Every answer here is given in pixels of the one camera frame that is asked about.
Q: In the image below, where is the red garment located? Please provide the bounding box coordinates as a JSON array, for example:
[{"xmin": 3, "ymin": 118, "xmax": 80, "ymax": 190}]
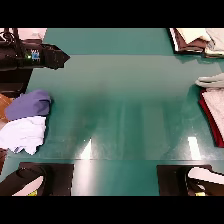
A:
[{"xmin": 198, "ymin": 89, "xmax": 224, "ymax": 149}]

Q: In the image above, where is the white folded garment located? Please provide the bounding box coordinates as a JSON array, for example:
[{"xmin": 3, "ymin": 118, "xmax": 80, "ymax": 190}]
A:
[{"xmin": 201, "ymin": 87, "xmax": 224, "ymax": 133}]

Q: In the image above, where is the purple garment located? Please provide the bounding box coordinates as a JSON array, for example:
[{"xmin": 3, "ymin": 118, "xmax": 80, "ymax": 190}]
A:
[{"xmin": 4, "ymin": 88, "xmax": 53, "ymax": 122}]

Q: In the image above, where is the pale grey garment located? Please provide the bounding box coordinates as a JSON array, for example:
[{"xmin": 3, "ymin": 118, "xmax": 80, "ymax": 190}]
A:
[{"xmin": 194, "ymin": 73, "xmax": 224, "ymax": 89}]

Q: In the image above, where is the pale pink garment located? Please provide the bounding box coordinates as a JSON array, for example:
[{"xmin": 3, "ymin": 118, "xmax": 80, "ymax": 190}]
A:
[{"xmin": 15, "ymin": 28, "xmax": 48, "ymax": 42}]

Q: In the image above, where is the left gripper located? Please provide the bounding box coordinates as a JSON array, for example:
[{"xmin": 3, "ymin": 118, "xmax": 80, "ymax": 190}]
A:
[{"xmin": 42, "ymin": 44, "xmax": 71, "ymax": 71}]

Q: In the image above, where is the light grey garment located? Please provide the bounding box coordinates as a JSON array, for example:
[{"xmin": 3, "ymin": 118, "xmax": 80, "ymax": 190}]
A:
[{"xmin": 203, "ymin": 28, "xmax": 224, "ymax": 58}]

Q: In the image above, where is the brown garment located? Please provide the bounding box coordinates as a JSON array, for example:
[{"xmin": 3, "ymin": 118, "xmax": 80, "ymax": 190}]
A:
[{"xmin": 169, "ymin": 28, "xmax": 208, "ymax": 54}]

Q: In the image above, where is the cream garment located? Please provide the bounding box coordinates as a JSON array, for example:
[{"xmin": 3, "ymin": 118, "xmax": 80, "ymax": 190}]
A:
[{"xmin": 175, "ymin": 28, "xmax": 213, "ymax": 46}]

